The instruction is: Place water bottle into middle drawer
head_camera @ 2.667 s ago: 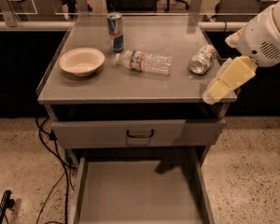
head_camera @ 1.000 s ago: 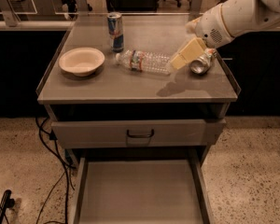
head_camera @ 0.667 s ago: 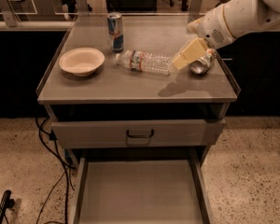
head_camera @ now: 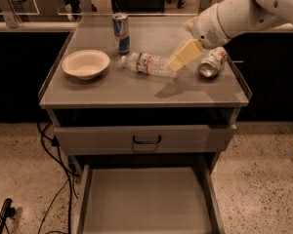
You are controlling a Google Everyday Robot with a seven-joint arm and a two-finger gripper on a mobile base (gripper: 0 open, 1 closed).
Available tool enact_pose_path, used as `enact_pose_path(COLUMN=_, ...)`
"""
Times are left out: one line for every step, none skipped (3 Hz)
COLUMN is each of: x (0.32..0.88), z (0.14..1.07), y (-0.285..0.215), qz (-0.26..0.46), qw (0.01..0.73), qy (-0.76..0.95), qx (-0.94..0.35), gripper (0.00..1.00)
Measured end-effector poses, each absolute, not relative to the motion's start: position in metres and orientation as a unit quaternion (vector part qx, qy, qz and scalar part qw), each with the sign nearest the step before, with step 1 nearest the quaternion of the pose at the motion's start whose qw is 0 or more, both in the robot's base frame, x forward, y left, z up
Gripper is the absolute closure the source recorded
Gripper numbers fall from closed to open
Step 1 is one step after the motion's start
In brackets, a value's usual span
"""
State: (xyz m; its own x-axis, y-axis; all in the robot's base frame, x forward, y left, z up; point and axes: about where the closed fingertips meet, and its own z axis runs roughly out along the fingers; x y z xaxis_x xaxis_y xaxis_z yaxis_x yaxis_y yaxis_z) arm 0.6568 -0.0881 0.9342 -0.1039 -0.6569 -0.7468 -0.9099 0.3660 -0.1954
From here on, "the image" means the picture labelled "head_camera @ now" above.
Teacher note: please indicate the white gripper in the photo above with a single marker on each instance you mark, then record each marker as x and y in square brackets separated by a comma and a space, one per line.
[207, 25]

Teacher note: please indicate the clear plastic water bottle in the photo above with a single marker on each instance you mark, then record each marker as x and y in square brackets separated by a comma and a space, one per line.
[148, 64]

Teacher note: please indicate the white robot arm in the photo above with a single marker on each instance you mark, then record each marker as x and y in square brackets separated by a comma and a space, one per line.
[220, 23]

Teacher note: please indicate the grey drawer cabinet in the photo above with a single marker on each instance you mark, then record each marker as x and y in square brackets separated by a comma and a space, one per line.
[120, 97]

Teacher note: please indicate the grey top drawer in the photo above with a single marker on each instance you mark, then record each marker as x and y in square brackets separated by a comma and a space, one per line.
[118, 140]

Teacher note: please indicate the grey open middle drawer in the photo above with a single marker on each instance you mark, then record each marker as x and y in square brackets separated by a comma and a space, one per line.
[147, 194]

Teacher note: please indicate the silver soda can lying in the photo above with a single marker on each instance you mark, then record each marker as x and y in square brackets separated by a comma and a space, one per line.
[213, 62]

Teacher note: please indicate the blue silver energy drink can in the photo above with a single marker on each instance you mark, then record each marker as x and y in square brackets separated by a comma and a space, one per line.
[121, 33]

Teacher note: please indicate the white paper bowl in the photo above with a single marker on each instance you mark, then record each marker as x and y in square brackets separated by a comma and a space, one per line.
[86, 64]

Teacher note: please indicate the clear acrylic barrier panel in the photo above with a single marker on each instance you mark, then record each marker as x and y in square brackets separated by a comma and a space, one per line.
[120, 0]

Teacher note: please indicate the black object on floor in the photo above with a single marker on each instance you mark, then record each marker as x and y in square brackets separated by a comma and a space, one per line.
[6, 212]

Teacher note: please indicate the black drawer handle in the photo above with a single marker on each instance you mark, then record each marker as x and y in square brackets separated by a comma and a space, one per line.
[150, 141]

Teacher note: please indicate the white horizontal rail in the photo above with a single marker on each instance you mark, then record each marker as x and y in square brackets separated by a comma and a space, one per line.
[38, 26]

